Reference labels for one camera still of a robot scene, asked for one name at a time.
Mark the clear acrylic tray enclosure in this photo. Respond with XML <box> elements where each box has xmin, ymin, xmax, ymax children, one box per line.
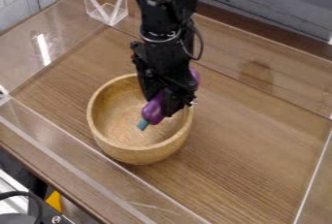
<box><xmin>0</xmin><ymin>0</ymin><xmax>332</xmax><ymax>224</ymax></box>

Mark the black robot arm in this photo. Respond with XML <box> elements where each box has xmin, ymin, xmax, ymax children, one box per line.
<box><xmin>132</xmin><ymin>0</ymin><xmax>204</xmax><ymax>116</ymax></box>

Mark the purple toy eggplant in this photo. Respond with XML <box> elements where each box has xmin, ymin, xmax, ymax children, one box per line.
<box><xmin>137</xmin><ymin>67</ymin><xmax>201</xmax><ymax>132</ymax></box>

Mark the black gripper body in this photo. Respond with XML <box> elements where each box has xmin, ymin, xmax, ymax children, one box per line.
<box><xmin>130</xmin><ymin>33</ymin><xmax>199</xmax><ymax>96</ymax></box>

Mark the black cable loop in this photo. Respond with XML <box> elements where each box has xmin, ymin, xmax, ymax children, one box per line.
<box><xmin>0</xmin><ymin>191</ymin><xmax>45</xmax><ymax>224</ymax></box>

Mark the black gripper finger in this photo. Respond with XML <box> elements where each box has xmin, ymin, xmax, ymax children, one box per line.
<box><xmin>162</xmin><ymin>87</ymin><xmax>185</xmax><ymax>117</ymax></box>
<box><xmin>140</xmin><ymin>71</ymin><xmax>164</xmax><ymax>101</ymax></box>

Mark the brown wooden bowl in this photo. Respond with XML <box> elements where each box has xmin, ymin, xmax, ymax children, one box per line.
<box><xmin>86</xmin><ymin>74</ymin><xmax>193</xmax><ymax>165</ymax></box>

